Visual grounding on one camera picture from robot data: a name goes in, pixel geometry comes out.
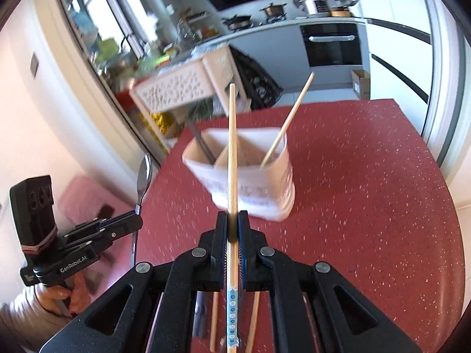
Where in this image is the long bamboo chopstick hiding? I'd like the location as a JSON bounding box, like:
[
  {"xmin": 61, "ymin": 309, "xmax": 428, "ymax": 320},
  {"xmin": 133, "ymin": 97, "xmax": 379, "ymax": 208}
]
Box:
[{"xmin": 209, "ymin": 292, "xmax": 219, "ymax": 353}]

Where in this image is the steel spoon grey handle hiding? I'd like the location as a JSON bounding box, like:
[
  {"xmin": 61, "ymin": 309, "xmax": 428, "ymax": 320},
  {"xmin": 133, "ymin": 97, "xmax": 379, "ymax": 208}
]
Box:
[{"xmin": 131, "ymin": 154, "xmax": 152, "ymax": 265}]

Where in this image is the chopstick with blue pattern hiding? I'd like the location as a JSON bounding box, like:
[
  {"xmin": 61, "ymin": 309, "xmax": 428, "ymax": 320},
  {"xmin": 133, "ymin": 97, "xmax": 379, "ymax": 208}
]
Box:
[{"xmin": 226, "ymin": 84, "xmax": 240, "ymax": 352}]

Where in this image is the white plastic utensil holder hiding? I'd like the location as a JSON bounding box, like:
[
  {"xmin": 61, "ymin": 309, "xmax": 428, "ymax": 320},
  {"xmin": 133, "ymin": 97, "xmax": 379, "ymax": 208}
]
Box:
[{"xmin": 182, "ymin": 128, "xmax": 295, "ymax": 222}]

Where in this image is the grey sleeve forearm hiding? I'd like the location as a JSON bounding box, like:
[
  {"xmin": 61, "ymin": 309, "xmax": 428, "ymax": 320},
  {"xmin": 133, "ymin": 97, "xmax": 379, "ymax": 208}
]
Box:
[{"xmin": 1, "ymin": 286, "xmax": 70, "ymax": 353}]

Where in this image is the person's left hand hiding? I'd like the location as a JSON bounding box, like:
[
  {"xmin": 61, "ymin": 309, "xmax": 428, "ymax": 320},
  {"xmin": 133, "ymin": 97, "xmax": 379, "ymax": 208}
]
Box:
[{"xmin": 34, "ymin": 272, "xmax": 90, "ymax": 316}]

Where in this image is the pink plastic stool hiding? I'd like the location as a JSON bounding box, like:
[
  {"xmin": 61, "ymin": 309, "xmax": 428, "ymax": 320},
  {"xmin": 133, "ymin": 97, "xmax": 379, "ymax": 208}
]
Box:
[{"xmin": 54, "ymin": 175, "xmax": 132, "ymax": 300}]

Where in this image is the short bamboo chopstick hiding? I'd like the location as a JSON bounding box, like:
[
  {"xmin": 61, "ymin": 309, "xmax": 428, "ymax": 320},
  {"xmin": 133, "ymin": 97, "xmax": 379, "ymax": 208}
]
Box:
[{"xmin": 245, "ymin": 292, "xmax": 260, "ymax": 353}]

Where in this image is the chopstick in holder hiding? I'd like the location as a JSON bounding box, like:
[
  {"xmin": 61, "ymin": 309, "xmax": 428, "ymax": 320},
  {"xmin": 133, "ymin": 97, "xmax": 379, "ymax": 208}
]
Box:
[{"xmin": 259, "ymin": 73, "xmax": 314, "ymax": 168}]

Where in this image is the white perforated laundry basket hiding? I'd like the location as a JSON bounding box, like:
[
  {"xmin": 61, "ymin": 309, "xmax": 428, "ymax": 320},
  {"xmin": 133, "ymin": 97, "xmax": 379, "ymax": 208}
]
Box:
[{"xmin": 129, "ymin": 43, "xmax": 251, "ymax": 149}]

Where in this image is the black plastic bag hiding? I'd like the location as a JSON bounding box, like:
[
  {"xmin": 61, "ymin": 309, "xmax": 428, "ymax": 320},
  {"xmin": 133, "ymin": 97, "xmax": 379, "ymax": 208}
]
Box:
[{"xmin": 229, "ymin": 46, "xmax": 283, "ymax": 111}]

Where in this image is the cardboard box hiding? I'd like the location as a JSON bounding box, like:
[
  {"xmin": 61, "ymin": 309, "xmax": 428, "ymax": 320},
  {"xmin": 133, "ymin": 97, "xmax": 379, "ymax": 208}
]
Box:
[{"xmin": 351, "ymin": 69, "xmax": 370, "ymax": 100}]

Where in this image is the black wok on stove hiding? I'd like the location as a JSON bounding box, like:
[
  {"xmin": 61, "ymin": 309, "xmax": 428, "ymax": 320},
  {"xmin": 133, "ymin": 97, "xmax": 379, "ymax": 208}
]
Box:
[{"xmin": 221, "ymin": 14, "xmax": 253, "ymax": 31}]

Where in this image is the black built-in oven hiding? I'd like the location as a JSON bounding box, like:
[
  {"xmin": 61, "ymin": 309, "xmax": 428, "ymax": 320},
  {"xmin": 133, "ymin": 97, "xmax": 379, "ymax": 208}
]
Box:
[{"xmin": 300, "ymin": 23, "xmax": 362, "ymax": 67}]

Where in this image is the cooking pot on stove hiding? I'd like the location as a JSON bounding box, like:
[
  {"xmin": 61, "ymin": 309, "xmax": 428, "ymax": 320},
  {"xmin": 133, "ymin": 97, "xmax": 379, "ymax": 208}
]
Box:
[{"xmin": 260, "ymin": 3, "xmax": 287, "ymax": 20}]

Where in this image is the white rice cooker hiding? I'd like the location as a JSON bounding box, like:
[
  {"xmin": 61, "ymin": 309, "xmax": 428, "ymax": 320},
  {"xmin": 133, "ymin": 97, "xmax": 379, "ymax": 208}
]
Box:
[{"xmin": 303, "ymin": 0, "xmax": 331, "ymax": 17}]

